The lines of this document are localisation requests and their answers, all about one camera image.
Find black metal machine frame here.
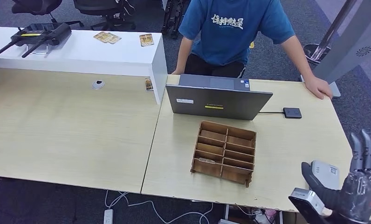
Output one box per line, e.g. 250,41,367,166
161,0,188,40

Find person's left hand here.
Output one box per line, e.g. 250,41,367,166
305,75,333,100

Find black square usb hub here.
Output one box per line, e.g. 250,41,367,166
282,107,302,119

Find metal wire controller stand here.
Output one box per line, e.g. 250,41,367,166
26,43,49,56

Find grey white card reader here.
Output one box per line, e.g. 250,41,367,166
310,160,341,191

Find gold patterned ID card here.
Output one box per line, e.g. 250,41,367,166
139,33,155,47

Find white power cable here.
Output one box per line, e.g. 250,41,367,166
104,189,214,224

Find wooden compartment card organizer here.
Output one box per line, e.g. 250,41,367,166
191,120,257,187

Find black office chair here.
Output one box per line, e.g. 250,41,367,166
73,0,137,32
11,0,85,28

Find black remote controller with antennas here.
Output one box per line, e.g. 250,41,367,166
0,22,72,59

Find person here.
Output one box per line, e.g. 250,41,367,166
172,0,333,100

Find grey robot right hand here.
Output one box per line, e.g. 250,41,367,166
301,129,371,223

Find grey kiosk panel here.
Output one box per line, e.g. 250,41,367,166
300,0,371,98

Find white desk shelf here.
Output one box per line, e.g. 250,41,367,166
0,26,169,105

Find white power strip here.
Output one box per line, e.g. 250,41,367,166
103,209,115,224

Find pink white plastic bag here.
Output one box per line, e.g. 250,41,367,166
254,208,277,224

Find grey laptop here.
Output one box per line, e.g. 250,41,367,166
166,73,274,121

